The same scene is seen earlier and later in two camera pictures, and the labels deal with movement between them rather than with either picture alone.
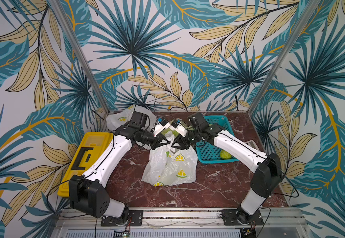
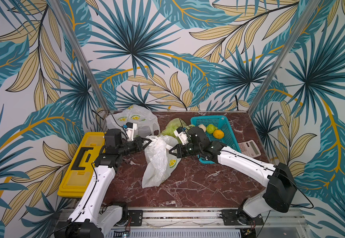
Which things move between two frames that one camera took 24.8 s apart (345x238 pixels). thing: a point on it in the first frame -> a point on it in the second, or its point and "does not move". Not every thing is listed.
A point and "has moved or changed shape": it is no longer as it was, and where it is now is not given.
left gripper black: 156,142 -> 137,141
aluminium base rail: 277,223 does not move
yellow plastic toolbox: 90,145 does not move
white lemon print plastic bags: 115,120 does not move
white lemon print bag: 167,165 has moved or changed shape
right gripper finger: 180,141 -> 179,150
